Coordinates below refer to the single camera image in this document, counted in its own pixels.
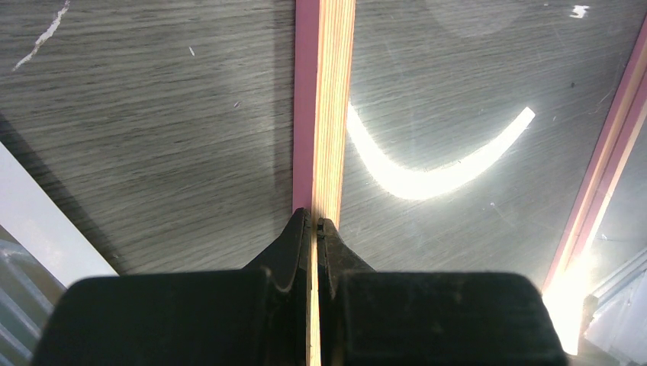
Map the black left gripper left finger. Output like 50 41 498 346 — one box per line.
31 208 311 365

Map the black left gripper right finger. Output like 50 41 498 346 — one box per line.
317 219 568 365

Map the pink wooden picture frame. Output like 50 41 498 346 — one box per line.
294 1 646 365

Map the cat and books photo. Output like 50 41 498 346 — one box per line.
1 146 117 365

